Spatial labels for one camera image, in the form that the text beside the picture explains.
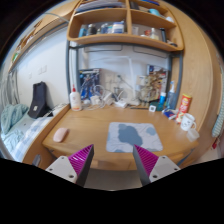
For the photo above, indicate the wooden shelf unit with items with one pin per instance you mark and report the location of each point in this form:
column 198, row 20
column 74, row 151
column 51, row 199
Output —
column 126, row 38

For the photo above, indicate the striped teal cloth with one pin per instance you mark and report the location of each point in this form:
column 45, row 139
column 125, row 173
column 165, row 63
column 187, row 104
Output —
column 218, row 123

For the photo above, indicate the red yellow chips can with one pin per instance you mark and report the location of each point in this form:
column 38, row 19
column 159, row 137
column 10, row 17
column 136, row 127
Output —
column 184, row 105

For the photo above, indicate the white red-pump lotion bottle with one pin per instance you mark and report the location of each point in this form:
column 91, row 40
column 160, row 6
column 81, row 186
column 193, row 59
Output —
column 75, row 100

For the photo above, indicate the small white cube clock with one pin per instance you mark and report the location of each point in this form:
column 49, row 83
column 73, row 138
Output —
column 152, row 108

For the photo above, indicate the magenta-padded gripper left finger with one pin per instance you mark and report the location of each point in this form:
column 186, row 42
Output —
column 63, row 165

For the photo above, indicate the pink computer mouse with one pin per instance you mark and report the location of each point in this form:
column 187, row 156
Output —
column 60, row 134

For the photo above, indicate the black bag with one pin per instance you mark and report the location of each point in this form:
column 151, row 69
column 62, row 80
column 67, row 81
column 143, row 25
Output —
column 38, row 100

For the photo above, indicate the white adapter box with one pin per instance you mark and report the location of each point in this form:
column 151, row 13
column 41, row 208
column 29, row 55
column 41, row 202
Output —
column 59, row 109

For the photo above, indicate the white wall outlet plate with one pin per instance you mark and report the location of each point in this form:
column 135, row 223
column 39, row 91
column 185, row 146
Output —
column 111, row 77

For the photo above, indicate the grey blue patterned mouse pad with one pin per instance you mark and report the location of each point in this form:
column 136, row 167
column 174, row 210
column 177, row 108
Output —
column 133, row 133

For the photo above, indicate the small blue white-capped bottle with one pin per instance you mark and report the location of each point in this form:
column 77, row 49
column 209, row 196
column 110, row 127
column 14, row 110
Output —
column 162, row 99

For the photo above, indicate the blue spray bottle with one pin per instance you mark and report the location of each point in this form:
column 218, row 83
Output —
column 171, row 98

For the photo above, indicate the blue robot model kit box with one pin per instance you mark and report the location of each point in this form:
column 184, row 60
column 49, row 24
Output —
column 88, row 80

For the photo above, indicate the white wall switch plate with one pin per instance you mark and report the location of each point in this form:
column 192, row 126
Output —
column 42, row 69

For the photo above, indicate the white mug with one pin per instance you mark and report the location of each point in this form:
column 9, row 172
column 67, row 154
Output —
column 187, row 122

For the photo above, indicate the clear plastic cup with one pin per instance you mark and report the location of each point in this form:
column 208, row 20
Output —
column 193, row 135

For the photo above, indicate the colourful model kit box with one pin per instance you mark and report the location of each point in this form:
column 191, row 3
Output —
column 161, row 75

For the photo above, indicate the teal round container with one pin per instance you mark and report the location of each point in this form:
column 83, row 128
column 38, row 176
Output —
column 160, row 107

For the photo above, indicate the blue snack packet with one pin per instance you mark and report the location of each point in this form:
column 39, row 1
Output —
column 170, row 114

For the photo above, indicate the teal knitted blanket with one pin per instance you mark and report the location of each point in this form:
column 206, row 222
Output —
column 11, row 115

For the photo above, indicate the black ruler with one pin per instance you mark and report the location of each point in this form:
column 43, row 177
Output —
column 139, row 108

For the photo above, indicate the blue white plaid quilt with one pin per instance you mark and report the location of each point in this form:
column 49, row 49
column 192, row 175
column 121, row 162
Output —
column 28, row 136

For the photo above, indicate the white power strip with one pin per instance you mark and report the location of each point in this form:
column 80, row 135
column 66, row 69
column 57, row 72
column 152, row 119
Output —
column 121, row 103

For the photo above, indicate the tan robot figure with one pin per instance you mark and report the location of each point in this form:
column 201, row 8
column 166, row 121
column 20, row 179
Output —
column 148, row 90

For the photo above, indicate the white desk lamp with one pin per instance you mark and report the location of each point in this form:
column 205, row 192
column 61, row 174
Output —
column 134, row 101

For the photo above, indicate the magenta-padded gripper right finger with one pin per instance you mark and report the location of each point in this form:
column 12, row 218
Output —
column 161, row 166

